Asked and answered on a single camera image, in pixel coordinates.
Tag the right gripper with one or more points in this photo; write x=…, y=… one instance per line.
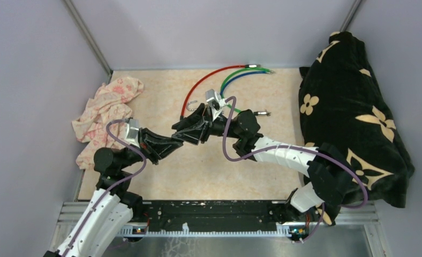
x=191, y=128

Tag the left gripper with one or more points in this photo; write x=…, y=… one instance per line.
x=161, y=149

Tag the large brass padlock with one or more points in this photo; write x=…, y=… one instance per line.
x=190, y=106

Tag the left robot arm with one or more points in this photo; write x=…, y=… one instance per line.
x=112, y=206

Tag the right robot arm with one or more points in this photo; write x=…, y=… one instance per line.
x=327, y=175

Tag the pink patterned cloth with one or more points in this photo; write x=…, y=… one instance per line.
x=109, y=103

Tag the black floral blanket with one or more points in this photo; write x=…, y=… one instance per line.
x=340, y=103

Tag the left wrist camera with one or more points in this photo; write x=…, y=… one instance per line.
x=132, y=131

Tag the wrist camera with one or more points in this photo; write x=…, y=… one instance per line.
x=132, y=131
x=215, y=103

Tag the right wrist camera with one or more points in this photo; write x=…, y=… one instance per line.
x=215, y=103

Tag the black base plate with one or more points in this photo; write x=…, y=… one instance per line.
x=218, y=215

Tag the green cable lock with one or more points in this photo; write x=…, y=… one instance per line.
x=241, y=73

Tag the blue cable lock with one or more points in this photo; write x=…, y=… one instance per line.
x=233, y=78

